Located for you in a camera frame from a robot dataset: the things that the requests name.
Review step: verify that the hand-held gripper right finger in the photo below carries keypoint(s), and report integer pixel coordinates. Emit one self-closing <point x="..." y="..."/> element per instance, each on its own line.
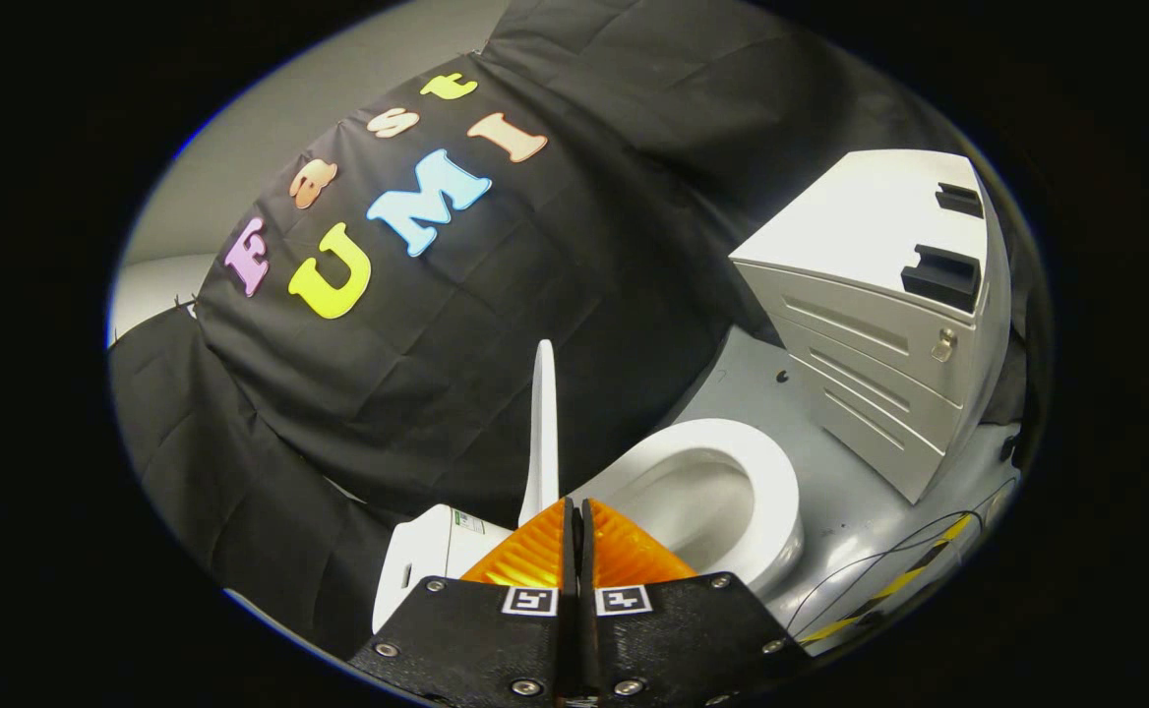
<point x="683" y="639"/>

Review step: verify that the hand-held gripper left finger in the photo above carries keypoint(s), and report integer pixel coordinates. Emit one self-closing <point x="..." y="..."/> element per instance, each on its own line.
<point x="476" y="639"/>

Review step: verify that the white toilet lid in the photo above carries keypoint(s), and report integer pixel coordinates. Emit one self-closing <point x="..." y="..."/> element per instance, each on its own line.
<point x="541" y="442"/>

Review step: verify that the white toilet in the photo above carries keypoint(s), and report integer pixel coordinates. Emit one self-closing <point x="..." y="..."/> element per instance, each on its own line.
<point x="427" y="551"/>

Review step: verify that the white toilet seat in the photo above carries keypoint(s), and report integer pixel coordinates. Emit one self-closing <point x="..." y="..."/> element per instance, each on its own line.
<point x="773" y="472"/>

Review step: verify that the yellow black striped floor tape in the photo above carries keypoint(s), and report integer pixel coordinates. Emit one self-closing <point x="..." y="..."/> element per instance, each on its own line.
<point x="904" y="580"/>

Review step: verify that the black backdrop cloth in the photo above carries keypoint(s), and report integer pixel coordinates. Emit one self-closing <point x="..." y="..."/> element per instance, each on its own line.
<point x="535" y="324"/>

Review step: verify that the small black floor object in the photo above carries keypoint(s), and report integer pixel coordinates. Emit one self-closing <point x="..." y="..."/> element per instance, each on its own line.
<point x="1008" y="448"/>

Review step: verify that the metal cabinet lock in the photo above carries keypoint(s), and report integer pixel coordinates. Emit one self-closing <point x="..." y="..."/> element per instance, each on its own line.
<point x="944" y="344"/>

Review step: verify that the black holder block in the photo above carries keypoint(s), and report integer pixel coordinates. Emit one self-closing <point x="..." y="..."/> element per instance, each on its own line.
<point x="960" y="202"/>
<point x="943" y="280"/>

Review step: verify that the white drawer cabinet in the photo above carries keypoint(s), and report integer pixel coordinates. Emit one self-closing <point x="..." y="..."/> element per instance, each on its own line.
<point x="870" y="226"/>

